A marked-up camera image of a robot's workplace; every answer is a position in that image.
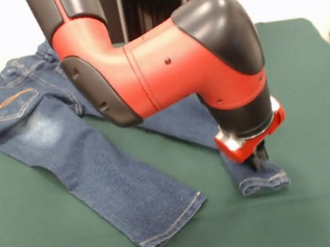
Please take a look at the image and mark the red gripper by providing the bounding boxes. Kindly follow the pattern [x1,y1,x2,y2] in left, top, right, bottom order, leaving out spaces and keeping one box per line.
[209,96,293,175]

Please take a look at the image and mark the blue denim jeans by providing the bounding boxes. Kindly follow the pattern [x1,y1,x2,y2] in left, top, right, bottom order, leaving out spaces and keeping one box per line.
[0,7,298,247]

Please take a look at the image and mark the dark green table cloth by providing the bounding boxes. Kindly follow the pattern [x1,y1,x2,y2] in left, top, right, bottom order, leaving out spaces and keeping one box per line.
[0,13,330,247]

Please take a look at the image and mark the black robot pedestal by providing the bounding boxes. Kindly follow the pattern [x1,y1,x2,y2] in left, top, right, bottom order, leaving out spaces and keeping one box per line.
[98,0,211,45]

